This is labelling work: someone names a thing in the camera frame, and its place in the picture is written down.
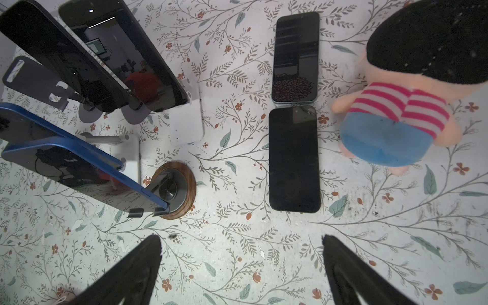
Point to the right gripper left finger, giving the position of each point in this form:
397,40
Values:
131,281

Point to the purple back middle stand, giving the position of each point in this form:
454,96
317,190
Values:
90,114

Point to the black phone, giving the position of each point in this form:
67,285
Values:
111,31
34,30
296,59
294,170

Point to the black haired doll plush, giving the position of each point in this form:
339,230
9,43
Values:
417,63

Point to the white front middle stand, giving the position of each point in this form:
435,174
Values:
123,147

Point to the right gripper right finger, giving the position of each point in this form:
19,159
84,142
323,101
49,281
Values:
351,280

